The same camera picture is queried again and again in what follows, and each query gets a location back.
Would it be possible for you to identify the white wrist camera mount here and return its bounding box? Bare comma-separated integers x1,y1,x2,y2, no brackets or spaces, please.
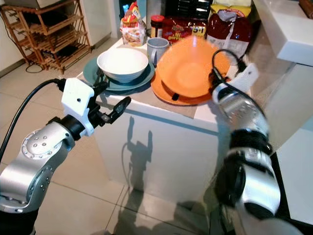
234,62,260,94
61,78,96,137

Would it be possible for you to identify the black box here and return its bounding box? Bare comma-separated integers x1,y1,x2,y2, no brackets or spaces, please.
164,0,211,20

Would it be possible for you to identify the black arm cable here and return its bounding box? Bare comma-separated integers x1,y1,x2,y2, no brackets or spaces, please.
211,49,268,119
0,78,67,162

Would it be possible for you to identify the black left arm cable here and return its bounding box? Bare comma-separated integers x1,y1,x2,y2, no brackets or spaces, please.
0,78,67,162

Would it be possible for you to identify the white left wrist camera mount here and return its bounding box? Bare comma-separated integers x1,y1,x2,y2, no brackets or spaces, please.
61,78,96,137

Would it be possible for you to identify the yellow bag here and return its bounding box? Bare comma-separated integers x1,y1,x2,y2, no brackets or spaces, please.
210,3,253,18

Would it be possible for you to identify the pale teal mug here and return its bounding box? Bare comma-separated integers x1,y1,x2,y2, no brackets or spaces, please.
146,37,171,67

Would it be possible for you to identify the flat red snack package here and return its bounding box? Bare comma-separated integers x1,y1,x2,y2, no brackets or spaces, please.
161,17,207,45

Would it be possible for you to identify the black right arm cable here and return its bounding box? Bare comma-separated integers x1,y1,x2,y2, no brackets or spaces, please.
211,49,268,119

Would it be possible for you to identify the wooden shelf rack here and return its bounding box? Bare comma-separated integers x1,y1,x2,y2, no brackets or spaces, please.
0,0,91,75

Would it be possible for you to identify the white table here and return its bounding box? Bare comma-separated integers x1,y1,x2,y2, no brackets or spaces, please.
76,36,277,209

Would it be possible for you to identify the large dark red bag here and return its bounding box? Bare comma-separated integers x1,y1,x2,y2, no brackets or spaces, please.
206,9,253,60

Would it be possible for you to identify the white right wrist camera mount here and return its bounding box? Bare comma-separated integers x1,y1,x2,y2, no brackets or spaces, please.
234,62,260,94

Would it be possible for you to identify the white counter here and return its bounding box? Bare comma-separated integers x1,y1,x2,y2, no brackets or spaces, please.
251,0,313,68

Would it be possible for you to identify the white low cabinet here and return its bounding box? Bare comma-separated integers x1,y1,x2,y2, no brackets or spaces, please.
276,128,313,227

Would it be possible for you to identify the black floor cable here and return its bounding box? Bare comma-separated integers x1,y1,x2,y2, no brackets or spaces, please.
23,61,43,74

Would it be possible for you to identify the white bowl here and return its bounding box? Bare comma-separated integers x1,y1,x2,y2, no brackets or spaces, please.
97,47,150,84

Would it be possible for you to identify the white and red snack bag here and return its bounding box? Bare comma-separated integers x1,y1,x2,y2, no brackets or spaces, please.
120,2,148,47

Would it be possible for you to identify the grey tray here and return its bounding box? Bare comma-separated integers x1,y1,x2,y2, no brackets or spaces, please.
2,0,75,10

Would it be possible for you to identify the teal plate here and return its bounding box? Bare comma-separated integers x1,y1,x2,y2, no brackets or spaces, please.
82,56,157,95

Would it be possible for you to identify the jar with red lid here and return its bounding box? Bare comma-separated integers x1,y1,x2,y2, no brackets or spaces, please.
150,14,165,40

